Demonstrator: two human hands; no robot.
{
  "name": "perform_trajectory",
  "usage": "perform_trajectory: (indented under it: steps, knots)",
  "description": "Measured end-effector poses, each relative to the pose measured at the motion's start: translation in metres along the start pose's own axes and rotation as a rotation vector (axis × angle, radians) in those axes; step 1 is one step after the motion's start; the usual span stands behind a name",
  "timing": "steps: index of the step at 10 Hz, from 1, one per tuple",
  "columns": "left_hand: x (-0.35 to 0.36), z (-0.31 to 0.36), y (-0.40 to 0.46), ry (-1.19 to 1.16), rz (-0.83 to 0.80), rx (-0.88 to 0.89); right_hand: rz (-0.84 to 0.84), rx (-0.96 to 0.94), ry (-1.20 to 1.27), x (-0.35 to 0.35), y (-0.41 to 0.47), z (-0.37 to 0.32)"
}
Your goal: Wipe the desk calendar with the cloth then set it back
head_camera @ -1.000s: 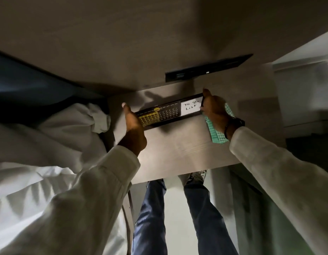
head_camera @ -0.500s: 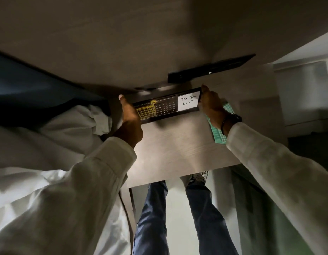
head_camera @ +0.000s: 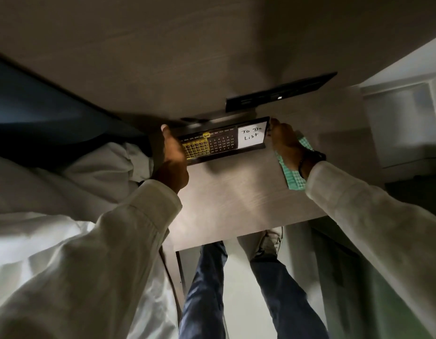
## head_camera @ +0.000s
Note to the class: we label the black wristband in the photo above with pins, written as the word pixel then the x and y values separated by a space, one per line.
pixel 311 159

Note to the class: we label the person's right hand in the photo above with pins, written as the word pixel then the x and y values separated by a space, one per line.
pixel 286 144

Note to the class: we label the white cabinet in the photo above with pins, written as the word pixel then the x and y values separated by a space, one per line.
pixel 401 123

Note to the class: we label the metal desk leg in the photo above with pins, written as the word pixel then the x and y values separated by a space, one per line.
pixel 181 278

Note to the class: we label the black desk calendar board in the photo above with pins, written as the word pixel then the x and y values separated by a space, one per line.
pixel 221 141

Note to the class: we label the person's left hand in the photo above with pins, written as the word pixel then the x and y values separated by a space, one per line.
pixel 173 167

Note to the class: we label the person's left fingers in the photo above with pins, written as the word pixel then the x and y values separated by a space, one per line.
pixel 167 134

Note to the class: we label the person's right forearm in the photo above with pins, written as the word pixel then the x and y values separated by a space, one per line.
pixel 373 229

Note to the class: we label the person's right fingers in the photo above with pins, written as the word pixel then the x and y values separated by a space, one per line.
pixel 273 127

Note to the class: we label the green checked cloth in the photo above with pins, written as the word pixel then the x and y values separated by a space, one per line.
pixel 292 174

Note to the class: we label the person's right leg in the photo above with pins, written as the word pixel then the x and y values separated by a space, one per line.
pixel 285 300

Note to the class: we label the dark monitor screen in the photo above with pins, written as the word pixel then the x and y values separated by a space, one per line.
pixel 44 116

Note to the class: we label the white paper note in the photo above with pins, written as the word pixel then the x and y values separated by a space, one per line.
pixel 252 135

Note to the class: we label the person's left leg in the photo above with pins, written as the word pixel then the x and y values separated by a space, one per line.
pixel 203 296

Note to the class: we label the person's leg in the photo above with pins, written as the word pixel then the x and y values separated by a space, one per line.
pixel 203 296
pixel 285 300

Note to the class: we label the grey shoe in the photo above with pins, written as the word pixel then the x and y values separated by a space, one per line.
pixel 262 243

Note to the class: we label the black wall socket panel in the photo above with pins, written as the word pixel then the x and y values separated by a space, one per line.
pixel 278 91

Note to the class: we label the person's left forearm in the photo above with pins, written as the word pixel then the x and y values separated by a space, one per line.
pixel 108 257

